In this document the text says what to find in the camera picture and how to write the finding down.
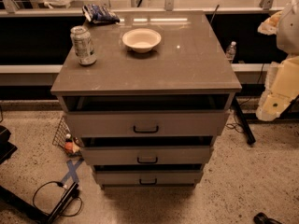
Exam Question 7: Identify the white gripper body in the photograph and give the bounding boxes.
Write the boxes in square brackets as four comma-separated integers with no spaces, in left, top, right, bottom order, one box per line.
[256,56,299,121]

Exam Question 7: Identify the grey bottom drawer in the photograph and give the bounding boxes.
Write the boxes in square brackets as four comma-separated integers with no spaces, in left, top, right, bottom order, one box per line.
[93,171,203,186]

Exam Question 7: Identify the grey drawer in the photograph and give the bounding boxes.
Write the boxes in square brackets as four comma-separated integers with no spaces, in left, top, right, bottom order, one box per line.
[81,146,211,165]
[65,111,229,138]
[93,171,203,186]

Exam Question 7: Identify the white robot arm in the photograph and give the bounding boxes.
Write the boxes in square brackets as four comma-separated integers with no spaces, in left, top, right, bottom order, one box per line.
[256,0,299,121]

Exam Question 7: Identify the grey three-drawer cabinet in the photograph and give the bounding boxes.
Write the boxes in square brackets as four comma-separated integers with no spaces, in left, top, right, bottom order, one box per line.
[50,10,243,190]

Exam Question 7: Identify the grey middle drawer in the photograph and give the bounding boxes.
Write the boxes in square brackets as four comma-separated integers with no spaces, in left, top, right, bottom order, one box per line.
[81,146,211,165]

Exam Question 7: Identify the grey top drawer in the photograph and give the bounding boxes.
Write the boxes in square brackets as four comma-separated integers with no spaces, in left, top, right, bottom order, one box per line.
[65,111,229,138]

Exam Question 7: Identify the black table leg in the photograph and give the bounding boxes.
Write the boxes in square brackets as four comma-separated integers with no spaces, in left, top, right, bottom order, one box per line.
[232,97,256,146]

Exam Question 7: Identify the clear water bottle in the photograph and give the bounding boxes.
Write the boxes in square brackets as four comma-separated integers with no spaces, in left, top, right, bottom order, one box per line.
[226,41,236,63]

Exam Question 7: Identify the black object bottom right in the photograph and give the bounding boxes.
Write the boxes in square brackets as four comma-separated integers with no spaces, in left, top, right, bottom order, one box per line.
[253,213,282,224]

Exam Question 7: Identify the white paper bowl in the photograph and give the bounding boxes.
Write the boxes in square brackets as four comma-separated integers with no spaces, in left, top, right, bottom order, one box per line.
[122,28,162,53]

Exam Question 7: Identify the blue snack bag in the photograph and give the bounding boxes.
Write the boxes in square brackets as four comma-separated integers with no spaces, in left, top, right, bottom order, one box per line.
[82,4,120,24]

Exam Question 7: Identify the green soda can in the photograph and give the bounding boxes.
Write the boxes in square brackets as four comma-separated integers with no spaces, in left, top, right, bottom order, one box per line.
[70,26,96,65]

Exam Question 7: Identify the small orange bottle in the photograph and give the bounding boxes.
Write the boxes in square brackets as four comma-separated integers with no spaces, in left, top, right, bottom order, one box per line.
[64,133,73,153]

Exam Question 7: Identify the black equipment left edge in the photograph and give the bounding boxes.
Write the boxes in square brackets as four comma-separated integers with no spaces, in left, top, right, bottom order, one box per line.
[0,126,17,164]

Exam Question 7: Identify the black floor stand bar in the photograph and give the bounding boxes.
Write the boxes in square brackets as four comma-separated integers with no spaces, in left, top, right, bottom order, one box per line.
[0,182,78,224]

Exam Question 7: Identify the wire mesh basket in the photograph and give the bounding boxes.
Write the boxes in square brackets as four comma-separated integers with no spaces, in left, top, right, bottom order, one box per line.
[52,117,80,157]

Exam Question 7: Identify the black cable on floor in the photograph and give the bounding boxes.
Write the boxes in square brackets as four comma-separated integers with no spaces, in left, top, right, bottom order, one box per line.
[32,180,84,217]

